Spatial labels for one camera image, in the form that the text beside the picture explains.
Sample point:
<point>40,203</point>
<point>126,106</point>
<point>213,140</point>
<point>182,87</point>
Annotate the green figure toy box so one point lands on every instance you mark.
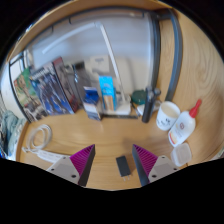
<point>26,96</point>

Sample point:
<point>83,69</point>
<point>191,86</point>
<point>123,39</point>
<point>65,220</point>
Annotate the black ruler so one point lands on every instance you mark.
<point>120,116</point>

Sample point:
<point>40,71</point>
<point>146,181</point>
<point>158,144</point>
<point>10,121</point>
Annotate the black charger block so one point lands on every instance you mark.
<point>123,166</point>

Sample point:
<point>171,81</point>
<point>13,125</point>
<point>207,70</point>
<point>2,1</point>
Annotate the small clear plastic container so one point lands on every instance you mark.
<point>181,155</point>

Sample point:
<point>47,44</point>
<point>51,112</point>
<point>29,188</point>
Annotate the flat white case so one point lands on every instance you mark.
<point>140,110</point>

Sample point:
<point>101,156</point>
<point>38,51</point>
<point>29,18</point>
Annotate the bed with grey-green bedding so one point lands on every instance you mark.
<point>10,133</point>

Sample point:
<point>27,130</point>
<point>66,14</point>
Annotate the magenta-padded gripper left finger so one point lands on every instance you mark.
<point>68,165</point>

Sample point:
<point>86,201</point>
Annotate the clear bottle with dark cap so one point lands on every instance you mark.
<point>81,83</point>

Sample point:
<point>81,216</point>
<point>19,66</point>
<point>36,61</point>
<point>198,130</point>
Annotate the white mug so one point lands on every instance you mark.
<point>166,116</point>

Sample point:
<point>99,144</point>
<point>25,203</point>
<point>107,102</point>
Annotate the tall light blue carton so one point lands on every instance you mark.
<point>107,93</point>

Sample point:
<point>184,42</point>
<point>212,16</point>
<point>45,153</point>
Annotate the white desk lamp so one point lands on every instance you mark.
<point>113,56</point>

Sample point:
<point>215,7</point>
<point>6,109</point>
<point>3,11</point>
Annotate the white power strip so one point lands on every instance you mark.
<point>46,155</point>

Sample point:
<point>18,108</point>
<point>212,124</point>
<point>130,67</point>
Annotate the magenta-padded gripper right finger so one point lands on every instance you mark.
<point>156,166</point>

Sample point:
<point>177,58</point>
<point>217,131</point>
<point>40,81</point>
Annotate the dark metal desk frame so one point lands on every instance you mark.
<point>175,60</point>

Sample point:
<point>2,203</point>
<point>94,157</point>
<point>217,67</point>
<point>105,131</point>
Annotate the blue robot model box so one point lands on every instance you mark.
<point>51,90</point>

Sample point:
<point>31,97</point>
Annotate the white box with blue label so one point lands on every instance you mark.
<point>99,65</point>

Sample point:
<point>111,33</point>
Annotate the small blue and white box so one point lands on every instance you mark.
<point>91,105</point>

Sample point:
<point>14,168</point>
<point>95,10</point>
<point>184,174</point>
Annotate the white glue bottle red cap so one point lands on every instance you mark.
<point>181,128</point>

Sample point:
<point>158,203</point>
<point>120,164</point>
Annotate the black electric shaver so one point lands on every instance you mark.
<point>148,106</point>

